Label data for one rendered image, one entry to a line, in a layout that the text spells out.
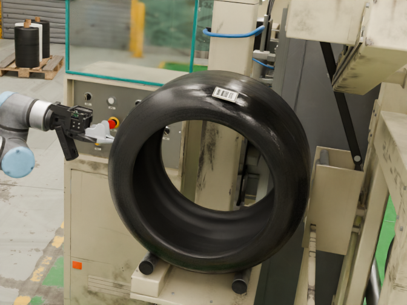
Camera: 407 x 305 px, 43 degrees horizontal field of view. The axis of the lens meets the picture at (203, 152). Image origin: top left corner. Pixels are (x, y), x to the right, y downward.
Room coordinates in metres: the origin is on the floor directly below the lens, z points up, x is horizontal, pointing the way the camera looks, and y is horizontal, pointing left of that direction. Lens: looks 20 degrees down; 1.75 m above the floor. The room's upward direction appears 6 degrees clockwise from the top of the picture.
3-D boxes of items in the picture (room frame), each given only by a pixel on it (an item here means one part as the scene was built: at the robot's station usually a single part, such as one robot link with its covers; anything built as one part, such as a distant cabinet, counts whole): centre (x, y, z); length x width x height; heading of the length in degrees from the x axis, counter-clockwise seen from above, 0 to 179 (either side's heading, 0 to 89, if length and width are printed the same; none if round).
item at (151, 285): (1.47, 0.10, 0.83); 0.36 x 0.09 x 0.06; 170
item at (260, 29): (1.70, -0.06, 1.56); 0.19 x 0.19 x 0.06; 80
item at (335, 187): (1.59, -0.45, 1.05); 0.20 x 0.15 x 0.30; 170
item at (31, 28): (7.77, 2.77, 0.38); 1.20 x 0.80 x 0.76; 8
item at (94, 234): (2.26, 0.32, 0.63); 0.56 x 0.41 x 1.27; 80
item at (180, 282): (1.44, -0.03, 0.80); 0.37 x 0.36 x 0.02; 80
